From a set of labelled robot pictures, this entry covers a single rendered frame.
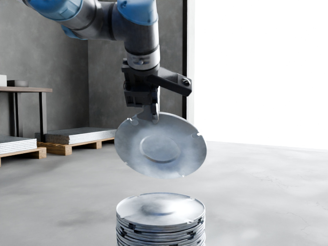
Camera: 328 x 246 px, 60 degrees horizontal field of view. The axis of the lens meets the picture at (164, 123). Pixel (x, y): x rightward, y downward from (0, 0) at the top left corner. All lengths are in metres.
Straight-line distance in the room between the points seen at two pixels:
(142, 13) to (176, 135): 0.39
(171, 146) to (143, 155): 0.10
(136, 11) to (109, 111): 4.80
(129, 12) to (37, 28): 4.55
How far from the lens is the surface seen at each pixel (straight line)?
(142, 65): 0.63
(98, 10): 0.58
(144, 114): 0.76
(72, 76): 5.41
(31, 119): 4.88
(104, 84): 5.39
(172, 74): 0.70
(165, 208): 0.96
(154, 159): 0.93
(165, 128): 0.82
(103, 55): 5.46
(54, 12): 0.49
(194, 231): 0.90
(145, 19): 0.57
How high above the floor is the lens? 0.68
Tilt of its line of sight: 5 degrees down
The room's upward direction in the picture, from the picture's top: straight up
